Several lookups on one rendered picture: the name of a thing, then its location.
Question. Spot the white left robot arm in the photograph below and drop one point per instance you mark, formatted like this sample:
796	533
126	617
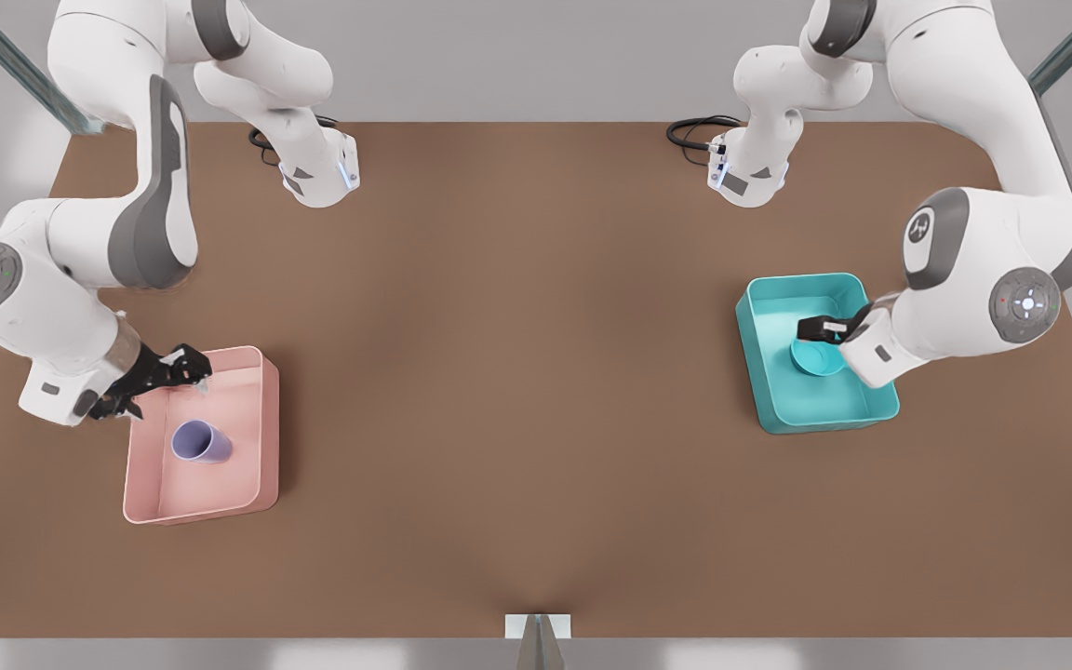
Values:
973	270

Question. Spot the lilac cup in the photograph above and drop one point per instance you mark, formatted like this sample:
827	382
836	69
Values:
201	442

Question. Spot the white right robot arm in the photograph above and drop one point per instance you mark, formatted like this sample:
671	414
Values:
80	251

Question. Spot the pink rectangular box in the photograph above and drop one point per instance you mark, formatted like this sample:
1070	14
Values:
206	437

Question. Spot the teal bowl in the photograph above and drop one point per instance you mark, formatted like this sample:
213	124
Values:
815	358

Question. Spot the teal rectangular box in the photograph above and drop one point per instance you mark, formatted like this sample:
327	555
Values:
806	391

